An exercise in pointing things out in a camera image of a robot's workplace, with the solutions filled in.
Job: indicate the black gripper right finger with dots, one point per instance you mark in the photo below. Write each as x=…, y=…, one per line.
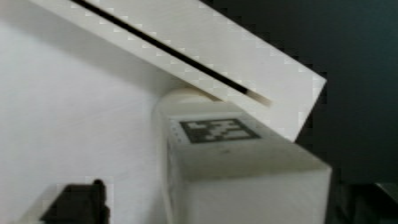
x=367, y=204

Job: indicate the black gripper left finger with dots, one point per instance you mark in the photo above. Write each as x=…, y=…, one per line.
x=79, y=207

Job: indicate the white leg with tag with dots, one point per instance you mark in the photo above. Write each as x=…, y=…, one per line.
x=241, y=177

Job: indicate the white square tabletop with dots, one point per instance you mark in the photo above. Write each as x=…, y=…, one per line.
x=79, y=92

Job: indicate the white L-shaped fixture wall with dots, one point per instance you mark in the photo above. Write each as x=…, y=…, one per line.
x=190, y=40

